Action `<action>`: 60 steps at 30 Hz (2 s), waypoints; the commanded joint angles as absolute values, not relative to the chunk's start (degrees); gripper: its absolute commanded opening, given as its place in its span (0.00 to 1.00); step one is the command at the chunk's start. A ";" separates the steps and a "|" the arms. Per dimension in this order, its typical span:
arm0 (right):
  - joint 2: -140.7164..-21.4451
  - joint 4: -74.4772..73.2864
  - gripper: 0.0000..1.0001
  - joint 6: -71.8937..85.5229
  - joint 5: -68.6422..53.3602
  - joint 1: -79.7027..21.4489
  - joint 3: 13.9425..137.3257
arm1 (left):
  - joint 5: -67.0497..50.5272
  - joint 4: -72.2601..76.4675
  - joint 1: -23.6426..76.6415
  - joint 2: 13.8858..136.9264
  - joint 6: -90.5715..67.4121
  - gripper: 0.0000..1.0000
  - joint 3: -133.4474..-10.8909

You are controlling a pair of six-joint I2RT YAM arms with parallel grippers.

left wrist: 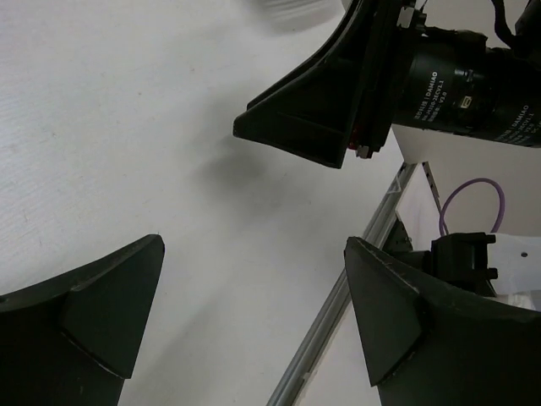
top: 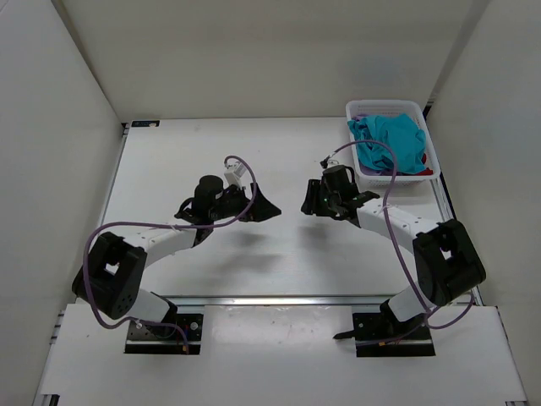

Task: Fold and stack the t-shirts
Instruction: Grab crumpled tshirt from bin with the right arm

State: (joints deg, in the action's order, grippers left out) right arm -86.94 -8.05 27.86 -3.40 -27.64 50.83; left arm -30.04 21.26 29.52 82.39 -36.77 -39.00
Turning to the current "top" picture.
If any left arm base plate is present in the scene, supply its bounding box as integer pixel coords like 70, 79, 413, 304
124, 306, 204, 355

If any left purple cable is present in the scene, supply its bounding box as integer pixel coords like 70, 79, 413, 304
82, 154, 259, 352

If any red t shirt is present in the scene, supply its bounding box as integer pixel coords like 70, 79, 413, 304
414, 154, 434, 176

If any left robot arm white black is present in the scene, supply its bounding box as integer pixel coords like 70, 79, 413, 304
72, 175, 281, 330

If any dark label sticker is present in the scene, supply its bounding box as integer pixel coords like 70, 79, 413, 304
130, 120, 161, 128

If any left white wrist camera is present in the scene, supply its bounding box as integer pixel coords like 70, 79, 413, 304
224, 162, 246, 188

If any purple cable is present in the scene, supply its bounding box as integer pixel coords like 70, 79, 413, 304
325, 140, 475, 331
82, 154, 259, 352

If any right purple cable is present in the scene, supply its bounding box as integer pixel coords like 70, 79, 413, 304
325, 140, 475, 331

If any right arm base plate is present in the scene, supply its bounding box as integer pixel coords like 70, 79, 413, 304
352, 313, 435, 358

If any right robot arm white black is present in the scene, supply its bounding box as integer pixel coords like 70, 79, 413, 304
301, 165, 486, 345

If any purple t shirt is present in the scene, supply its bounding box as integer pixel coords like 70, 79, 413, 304
348, 114, 393, 176

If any teal t shirt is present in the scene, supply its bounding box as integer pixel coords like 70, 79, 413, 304
347, 114, 434, 176

